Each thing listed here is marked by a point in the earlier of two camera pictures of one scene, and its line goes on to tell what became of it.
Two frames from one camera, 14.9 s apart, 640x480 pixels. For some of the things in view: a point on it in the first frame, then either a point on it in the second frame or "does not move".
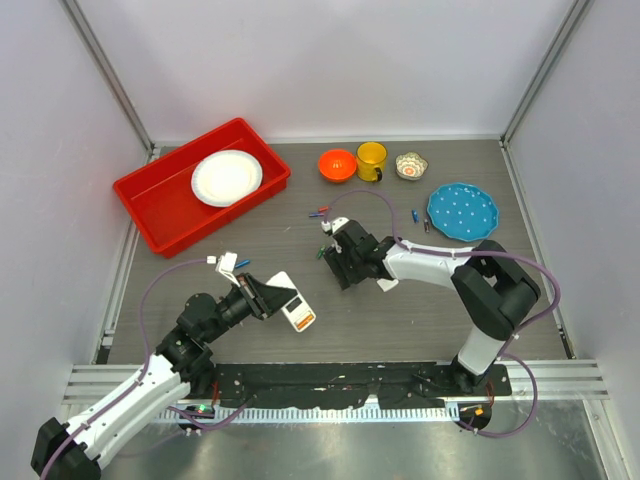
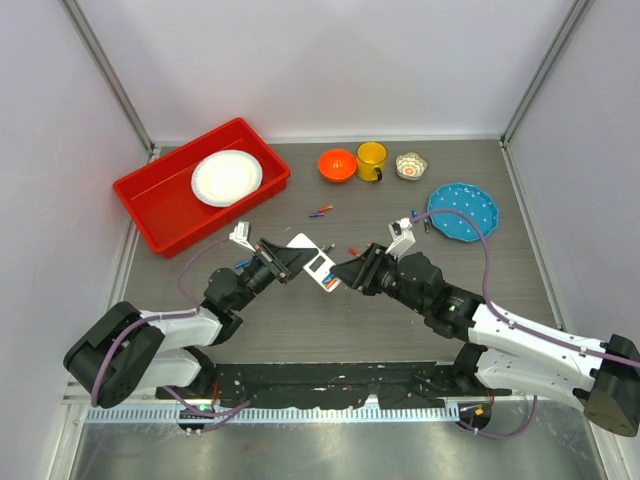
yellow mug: [370, 158] does not move
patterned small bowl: [410, 166] does not move
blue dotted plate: [463, 211] does not move
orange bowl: [337, 165] does not move
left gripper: [263, 299] -> [286, 261]
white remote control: [297, 310] -> [319, 265]
